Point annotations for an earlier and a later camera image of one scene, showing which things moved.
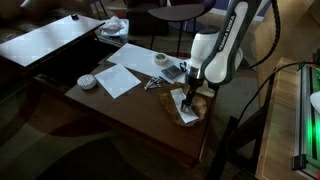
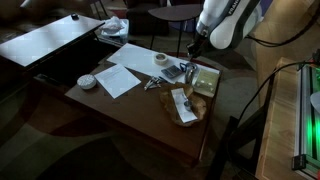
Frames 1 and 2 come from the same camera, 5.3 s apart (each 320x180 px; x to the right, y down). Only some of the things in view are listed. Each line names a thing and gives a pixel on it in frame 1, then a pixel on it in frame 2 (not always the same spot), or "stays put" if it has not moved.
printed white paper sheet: (117, 80) stays put
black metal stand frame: (239, 152) stays put
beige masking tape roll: (161, 58) stays put
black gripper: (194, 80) -> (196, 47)
